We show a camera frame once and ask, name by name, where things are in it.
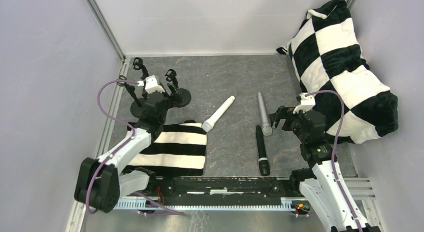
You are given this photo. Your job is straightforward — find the black mic stand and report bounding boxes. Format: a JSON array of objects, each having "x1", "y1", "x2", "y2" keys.
[
  {"x1": 165, "y1": 69, "x2": 192, "y2": 108},
  {"x1": 116, "y1": 82, "x2": 152, "y2": 118},
  {"x1": 132, "y1": 57, "x2": 149, "y2": 80}
]

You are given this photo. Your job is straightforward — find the silver grey microphone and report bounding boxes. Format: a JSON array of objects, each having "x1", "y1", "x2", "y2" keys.
[{"x1": 257, "y1": 92, "x2": 273, "y2": 136}]

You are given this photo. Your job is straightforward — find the white microphone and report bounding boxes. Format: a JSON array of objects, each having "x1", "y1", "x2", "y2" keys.
[{"x1": 201, "y1": 96, "x2": 236, "y2": 132}]

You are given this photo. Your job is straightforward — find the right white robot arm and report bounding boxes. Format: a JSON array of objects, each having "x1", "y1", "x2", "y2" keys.
[{"x1": 269, "y1": 106, "x2": 380, "y2": 232}]

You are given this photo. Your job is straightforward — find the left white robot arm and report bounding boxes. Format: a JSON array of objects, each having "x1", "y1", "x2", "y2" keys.
[{"x1": 74, "y1": 78, "x2": 174, "y2": 214}]

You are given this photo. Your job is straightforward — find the black mic stand back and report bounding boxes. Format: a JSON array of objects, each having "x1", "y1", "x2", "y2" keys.
[{"x1": 132, "y1": 57, "x2": 149, "y2": 80}]

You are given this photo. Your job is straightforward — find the black microphone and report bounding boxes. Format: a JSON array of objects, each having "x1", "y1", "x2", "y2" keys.
[{"x1": 255, "y1": 125, "x2": 271, "y2": 176}]

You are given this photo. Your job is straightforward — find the black white striped cloth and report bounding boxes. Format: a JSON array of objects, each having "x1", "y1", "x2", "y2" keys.
[{"x1": 123, "y1": 120, "x2": 208, "y2": 177}]

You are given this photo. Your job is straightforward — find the black white checkered pillow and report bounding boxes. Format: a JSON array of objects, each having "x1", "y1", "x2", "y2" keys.
[{"x1": 277, "y1": 0, "x2": 399, "y2": 144}]

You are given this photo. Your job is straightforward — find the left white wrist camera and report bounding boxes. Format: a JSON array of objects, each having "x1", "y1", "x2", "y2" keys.
[{"x1": 137, "y1": 75, "x2": 165, "y2": 94}]

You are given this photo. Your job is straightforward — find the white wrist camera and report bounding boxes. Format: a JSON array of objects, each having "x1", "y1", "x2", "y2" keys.
[
  {"x1": 293, "y1": 93, "x2": 316, "y2": 114},
  {"x1": 137, "y1": 75, "x2": 165, "y2": 94}
]

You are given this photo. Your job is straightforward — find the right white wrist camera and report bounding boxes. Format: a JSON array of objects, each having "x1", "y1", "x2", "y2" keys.
[{"x1": 293, "y1": 93, "x2": 316, "y2": 114}]

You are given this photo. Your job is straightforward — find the white cable duct strip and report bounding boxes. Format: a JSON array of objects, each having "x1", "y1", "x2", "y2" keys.
[{"x1": 114, "y1": 197, "x2": 306, "y2": 212}]

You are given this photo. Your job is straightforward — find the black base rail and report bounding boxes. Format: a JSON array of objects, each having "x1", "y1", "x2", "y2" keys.
[{"x1": 143, "y1": 177, "x2": 304, "y2": 205}]

